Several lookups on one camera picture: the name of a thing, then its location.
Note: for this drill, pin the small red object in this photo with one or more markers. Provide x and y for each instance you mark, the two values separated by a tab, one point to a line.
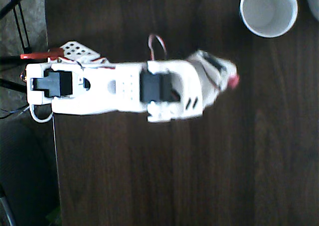
234	81

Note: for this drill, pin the white robot arm with slotted wrist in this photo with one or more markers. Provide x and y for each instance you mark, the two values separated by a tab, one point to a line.
104	86

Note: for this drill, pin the white ceramic mug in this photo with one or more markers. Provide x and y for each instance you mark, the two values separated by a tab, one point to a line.
269	10

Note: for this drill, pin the red clamp with wide jaws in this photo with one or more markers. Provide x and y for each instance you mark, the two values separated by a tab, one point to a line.
40	54

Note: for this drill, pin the black metal frame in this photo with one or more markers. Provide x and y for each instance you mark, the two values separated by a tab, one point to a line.
18	19

